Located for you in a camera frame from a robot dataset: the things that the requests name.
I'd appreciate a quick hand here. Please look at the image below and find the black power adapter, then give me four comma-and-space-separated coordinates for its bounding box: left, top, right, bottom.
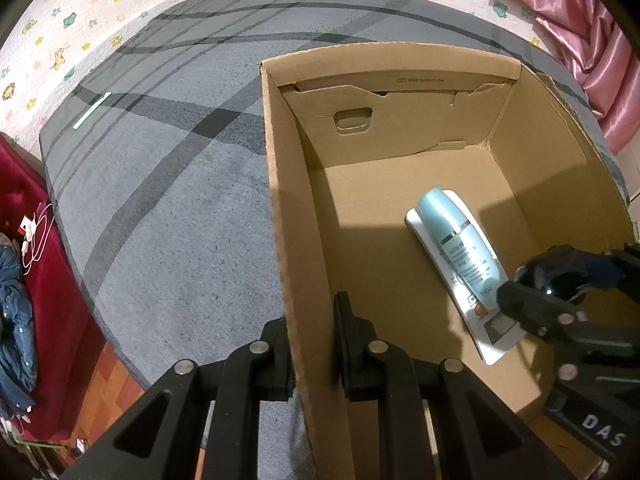
514, 246, 594, 306

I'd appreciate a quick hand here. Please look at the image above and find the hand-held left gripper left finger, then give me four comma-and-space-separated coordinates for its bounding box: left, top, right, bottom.
60, 317, 297, 480

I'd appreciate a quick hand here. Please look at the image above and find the light blue tube bottle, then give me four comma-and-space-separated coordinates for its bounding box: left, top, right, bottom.
416, 187, 511, 311

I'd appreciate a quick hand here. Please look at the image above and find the light green strip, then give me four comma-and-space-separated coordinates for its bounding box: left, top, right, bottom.
74, 91, 112, 131

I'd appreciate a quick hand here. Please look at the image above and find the red sofa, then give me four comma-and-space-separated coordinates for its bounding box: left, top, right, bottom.
0, 132, 108, 447

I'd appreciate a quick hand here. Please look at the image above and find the white charging cable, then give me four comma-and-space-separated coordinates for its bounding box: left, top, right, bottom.
17, 202, 54, 277

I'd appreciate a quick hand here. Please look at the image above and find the dark blue jacket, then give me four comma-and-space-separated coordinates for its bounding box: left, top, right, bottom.
0, 246, 39, 417

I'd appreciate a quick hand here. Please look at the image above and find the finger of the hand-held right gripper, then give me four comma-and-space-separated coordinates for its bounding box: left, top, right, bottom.
497, 280, 592, 347
584, 242, 640, 292

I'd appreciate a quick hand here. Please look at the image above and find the pink satin curtain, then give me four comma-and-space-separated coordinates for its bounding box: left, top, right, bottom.
492, 0, 640, 155

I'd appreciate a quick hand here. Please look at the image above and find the brown cardboard box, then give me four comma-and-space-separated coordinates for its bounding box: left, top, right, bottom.
259, 42, 638, 480

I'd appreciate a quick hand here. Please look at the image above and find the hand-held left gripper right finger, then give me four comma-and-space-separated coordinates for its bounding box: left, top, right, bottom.
332, 291, 576, 480

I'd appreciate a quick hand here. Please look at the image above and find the white remote control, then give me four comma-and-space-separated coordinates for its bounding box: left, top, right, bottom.
405, 190, 527, 366

